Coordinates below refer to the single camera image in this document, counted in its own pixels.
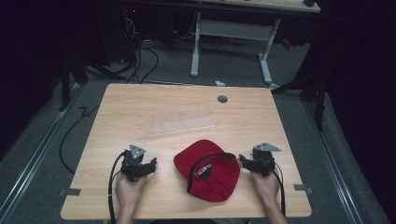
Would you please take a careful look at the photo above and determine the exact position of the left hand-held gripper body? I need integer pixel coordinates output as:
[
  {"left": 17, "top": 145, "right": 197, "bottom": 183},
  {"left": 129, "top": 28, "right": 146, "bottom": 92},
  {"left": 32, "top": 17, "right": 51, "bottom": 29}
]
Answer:
[{"left": 120, "top": 144, "right": 149, "bottom": 183}]

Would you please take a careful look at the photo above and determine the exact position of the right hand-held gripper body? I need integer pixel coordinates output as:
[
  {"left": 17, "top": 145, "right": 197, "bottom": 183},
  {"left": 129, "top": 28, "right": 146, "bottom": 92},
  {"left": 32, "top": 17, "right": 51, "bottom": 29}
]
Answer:
[{"left": 251, "top": 142, "right": 282, "bottom": 178}]

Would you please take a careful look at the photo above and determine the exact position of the red baseball cap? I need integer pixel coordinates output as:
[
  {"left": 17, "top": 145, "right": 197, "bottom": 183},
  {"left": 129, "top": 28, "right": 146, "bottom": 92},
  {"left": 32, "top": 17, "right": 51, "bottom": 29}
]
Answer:
[{"left": 173, "top": 139, "right": 241, "bottom": 203}]

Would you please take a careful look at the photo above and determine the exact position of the person's right hand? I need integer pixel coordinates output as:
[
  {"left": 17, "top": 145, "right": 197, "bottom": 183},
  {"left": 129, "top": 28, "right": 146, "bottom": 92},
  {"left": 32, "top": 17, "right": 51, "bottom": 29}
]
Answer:
[{"left": 249, "top": 169, "right": 281, "bottom": 207}]

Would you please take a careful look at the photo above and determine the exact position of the person's left hand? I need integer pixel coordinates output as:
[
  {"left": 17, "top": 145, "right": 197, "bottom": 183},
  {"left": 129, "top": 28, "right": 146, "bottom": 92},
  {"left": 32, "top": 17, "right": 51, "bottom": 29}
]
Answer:
[{"left": 115, "top": 174, "right": 148, "bottom": 213}]

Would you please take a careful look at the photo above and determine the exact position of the grey tape strip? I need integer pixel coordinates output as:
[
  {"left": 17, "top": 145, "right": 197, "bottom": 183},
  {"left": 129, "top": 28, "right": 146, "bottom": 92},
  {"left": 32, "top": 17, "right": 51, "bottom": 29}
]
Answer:
[
  {"left": 293, "top": 184, "right": 314, "bottom": 194},
  {"left": 59, "top": 188, "right": 82, "bottom": 198}
]

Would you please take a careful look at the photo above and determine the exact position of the black metal stand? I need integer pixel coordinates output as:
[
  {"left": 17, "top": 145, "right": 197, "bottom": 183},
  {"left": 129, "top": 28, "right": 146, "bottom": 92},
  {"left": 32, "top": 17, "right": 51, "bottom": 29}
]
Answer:
[
  {"left": 270, "top": 69, "right": 329, "bottom": 133},
  {"left": 58, "top": 54, "right": 92, "bottom": 112}
]

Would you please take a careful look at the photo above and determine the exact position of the dark curtain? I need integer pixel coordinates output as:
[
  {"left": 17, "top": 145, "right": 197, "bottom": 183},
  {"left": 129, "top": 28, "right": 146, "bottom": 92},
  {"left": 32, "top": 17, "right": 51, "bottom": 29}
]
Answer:
[
  {"left": 0, "top": 0, "right": 110, "bottom": 160},
  {"left": 306, "top": 0, "right": 396, "bottom": 216}
]

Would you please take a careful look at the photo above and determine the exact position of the white-framed desk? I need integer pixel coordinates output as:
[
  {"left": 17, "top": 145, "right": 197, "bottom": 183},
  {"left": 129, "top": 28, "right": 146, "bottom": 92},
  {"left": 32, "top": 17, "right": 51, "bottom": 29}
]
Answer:
[{"left": 124, "top": 0, "right": 321, "bottom": 91}]

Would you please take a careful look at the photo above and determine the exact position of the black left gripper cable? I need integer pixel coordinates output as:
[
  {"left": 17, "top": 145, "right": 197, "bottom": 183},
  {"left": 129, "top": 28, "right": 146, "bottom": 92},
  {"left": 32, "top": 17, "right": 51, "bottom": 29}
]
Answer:
[{"left": 106, "top": 150, "right": 127, "bottom": 224}]

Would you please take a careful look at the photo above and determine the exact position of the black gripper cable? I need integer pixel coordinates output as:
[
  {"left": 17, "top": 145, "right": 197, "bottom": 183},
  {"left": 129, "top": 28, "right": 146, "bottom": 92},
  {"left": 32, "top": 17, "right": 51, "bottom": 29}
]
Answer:
[
  {"left": 106, "top": 150, "right": 127, "bottom": 224},
  {"left": 263, "top": 158, "right": 288, "bottom": 218}
]

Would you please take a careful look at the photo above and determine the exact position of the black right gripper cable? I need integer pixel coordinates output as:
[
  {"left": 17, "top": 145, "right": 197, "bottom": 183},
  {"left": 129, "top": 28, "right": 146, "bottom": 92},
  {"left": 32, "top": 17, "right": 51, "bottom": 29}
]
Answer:
[{"left": 263, "top": 158, "right": 288, "bottom": 218}]

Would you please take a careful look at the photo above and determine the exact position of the metal floor rail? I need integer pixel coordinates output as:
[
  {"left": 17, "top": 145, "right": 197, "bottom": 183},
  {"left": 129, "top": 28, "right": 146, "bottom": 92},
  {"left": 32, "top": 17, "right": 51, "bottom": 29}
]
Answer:
[
  {"left": 303, "top": 99, "right": 364, "bottom": 224},
  {"left": 0, "top": 83, "right": 85, "bottom": 220}
]

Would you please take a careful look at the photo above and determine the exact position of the black floor cable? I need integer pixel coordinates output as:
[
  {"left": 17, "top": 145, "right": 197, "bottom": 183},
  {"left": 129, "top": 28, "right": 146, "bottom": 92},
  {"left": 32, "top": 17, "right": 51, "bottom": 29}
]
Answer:
[{"left": 59, "top": 105, "right": 101, "bottom": 175}]

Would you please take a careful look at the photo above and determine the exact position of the bundle of black cables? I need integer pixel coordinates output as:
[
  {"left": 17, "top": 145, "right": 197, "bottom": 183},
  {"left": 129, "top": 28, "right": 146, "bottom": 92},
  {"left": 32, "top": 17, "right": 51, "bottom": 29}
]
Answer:
[{"left": 122, "top": 15, "right": 160, "bottom": 85}]

